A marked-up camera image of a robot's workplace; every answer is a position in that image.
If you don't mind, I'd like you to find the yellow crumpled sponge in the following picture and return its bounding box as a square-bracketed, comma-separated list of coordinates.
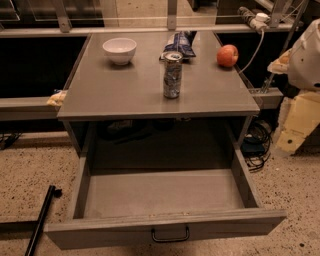
[47, 90, 67, 107]

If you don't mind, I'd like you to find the grey cabinet with top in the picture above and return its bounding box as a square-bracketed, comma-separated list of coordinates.
[58, 32, 259, 175]

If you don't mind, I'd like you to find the white ceramic bowl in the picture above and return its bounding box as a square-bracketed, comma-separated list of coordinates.
[102, 38, 137, 65]

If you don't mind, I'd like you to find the black metal bar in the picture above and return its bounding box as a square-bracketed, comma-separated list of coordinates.
[24, 185, 61, 256]

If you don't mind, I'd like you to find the black cable bundle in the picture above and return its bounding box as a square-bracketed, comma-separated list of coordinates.
[241, 118, 274, 173]

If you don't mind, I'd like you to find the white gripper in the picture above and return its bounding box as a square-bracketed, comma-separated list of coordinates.
[267, 19, 320, 154]

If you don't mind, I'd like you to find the silver blue redbull can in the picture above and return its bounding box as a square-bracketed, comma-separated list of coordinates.
[163, 51, 183, 99]

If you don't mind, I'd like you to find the black drawer handle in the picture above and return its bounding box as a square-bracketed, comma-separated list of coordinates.
[151, 227, 190, 243]

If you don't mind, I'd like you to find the grey metal shelf rail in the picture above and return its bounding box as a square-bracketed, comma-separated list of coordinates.
[0, 97, 60, 121]

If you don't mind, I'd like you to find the blue chip bag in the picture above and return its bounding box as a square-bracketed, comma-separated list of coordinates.
[163, 31, 197, 59]

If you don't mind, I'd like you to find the red apple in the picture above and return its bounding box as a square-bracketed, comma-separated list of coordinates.
[216, 44, 239, 67]

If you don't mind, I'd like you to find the open grey top drawer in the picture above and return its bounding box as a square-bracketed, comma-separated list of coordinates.
[45, 150, 286, 250]

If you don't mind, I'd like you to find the white power plug cable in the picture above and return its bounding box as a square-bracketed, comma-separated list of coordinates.
[237, 6, 271, 75]

